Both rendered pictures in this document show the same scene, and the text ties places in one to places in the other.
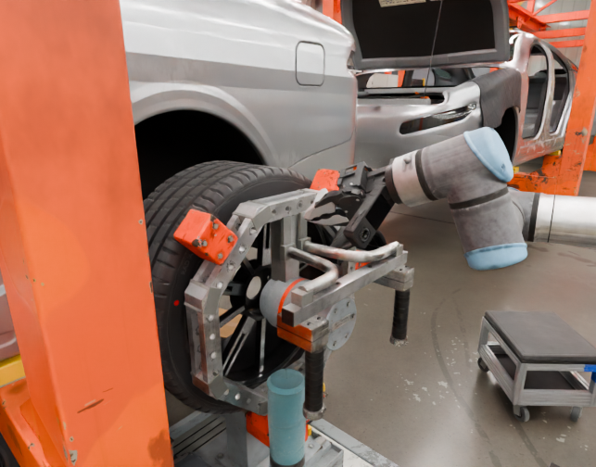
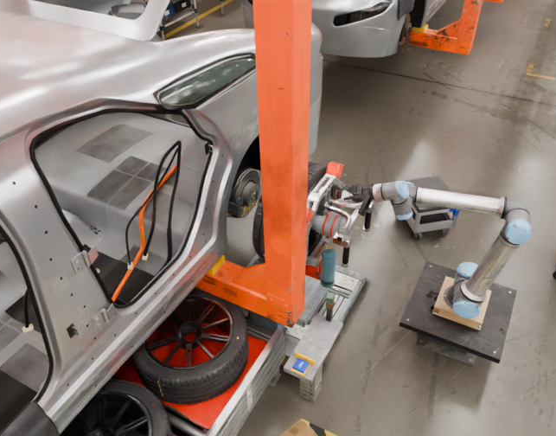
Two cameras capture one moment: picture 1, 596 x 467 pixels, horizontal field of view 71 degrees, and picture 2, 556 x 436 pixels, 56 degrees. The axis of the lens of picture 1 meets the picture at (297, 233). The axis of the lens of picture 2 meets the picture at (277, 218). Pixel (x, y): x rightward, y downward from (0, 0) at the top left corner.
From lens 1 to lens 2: 2.15 m
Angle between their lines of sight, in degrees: 25
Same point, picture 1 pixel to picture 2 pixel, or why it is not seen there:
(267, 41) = not seen: hidden behind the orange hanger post
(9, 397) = (221, 278)
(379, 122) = (316, 14)
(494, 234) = (403, 212)
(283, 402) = (329, 261)
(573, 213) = (426, 197)
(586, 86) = not seen: outside the picture
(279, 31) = not seen: hidden behind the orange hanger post
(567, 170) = (463, 32)
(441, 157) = (388, 191)
